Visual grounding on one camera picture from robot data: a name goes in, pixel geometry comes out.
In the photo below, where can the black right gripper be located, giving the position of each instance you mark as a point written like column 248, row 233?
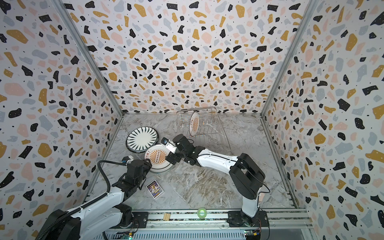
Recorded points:
column 174, row 154

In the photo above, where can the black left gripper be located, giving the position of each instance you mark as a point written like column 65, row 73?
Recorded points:
column 147, row 165

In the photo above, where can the white plate orange sunburst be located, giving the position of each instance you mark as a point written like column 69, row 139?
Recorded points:
column 157, row 155

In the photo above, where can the white plate black stripes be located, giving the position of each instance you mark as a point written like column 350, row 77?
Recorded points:
column 141, row 139

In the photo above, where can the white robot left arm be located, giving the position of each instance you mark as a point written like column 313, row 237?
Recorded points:
column 105, row 211

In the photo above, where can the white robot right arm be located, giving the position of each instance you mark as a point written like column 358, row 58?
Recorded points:
column 246, row 175

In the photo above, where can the purple playing card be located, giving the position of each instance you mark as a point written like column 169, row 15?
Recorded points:
column 154, row 189

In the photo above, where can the small wooden block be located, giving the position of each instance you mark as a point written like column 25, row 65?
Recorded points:
column 167, row 217

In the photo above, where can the green tape roll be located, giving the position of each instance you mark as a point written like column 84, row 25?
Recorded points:
column 202, row 213

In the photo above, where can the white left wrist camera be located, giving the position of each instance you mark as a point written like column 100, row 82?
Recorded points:
column 127, row 160

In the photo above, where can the metal wire dish rack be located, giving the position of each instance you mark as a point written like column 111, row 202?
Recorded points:
column 211, row 133

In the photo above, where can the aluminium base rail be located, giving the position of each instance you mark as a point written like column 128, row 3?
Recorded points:
column 276, row 224

